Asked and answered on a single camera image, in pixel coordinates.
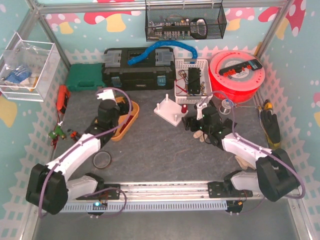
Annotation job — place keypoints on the red large spring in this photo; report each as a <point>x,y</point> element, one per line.
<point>184,109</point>

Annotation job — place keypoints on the black power strip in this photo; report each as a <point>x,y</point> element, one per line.
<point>252,64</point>

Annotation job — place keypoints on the orange handled pliers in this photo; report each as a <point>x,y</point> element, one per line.
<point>74,135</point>

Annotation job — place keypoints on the white peg base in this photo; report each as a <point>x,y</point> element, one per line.
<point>170,111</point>

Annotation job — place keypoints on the green tool case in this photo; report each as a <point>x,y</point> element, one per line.
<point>84,77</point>

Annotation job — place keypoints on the beige work glove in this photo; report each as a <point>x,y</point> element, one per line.
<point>200,135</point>

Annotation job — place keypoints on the red filament spool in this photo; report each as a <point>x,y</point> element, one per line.
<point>239,87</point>

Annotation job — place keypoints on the orange plastic tray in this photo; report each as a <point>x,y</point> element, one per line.
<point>119,134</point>

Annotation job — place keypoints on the clear acrylic box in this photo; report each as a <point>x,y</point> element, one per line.
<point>42,58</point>

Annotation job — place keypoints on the black wire mesh basket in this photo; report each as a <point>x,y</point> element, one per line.
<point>178,22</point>

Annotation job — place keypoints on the black tool box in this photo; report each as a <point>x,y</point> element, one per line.
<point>155,72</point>

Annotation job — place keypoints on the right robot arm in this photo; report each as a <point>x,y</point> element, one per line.
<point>274,175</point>

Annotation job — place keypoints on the white plastic basket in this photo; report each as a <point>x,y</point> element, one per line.
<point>192,84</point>

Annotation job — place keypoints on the blue white glove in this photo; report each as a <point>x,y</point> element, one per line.
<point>19,77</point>

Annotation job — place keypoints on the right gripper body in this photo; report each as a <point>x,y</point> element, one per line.
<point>189,122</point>

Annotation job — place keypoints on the orange black meter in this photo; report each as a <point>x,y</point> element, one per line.
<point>62,99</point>

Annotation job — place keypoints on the small solder wire spool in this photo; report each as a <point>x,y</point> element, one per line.
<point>225,107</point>

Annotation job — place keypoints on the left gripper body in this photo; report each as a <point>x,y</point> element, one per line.
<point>123,105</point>

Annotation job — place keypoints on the brown tape roll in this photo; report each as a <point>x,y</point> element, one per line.
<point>102,160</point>

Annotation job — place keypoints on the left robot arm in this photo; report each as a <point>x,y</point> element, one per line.
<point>50,187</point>

